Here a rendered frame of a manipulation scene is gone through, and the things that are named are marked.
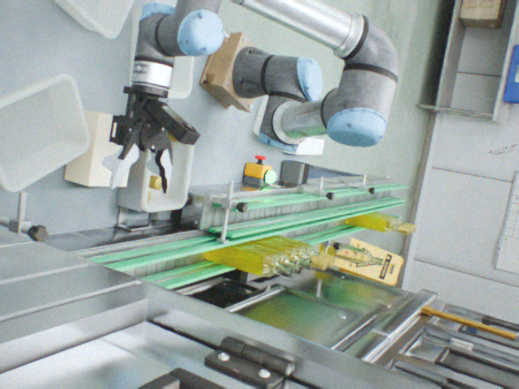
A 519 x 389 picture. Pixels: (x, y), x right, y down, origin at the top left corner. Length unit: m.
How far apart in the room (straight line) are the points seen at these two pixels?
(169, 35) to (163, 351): 0.68
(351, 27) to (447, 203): 6.30
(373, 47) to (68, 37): 0.64
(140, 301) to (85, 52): 0.90
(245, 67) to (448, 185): 5.92
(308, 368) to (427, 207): 7.03
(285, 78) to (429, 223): 6.01
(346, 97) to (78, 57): 0.59
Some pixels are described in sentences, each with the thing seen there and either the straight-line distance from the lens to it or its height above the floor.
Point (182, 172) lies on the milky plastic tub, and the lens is 1.53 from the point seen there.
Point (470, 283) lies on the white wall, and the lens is 7.47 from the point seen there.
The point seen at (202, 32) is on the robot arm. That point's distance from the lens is 1.00.
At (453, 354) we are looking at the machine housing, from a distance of 1.71.
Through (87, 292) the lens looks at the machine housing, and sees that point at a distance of 0.52.
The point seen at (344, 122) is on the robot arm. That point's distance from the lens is 1.15.
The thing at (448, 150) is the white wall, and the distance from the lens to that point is 7.37.
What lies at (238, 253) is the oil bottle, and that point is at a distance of 1.55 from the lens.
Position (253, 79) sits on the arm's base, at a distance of 1.62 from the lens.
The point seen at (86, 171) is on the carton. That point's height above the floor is 0.81.
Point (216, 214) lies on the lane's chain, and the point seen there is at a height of 0.88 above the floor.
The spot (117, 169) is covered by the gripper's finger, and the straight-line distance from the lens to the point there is 1.04.
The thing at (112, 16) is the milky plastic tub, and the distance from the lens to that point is 1.32.
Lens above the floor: 1.73
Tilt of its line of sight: 28 degrees down
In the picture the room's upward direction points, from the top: 103 degrees clockwise
